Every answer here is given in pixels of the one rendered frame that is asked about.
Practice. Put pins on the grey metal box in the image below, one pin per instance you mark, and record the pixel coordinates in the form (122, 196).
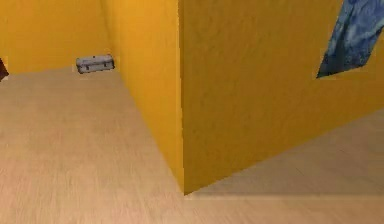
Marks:
(95, 63)

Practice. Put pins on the dark brown furniture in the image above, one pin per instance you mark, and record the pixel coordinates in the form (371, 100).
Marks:
(2, 69)

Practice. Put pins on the blue wall painting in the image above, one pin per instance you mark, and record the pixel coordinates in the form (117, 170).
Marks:
(353, 36)

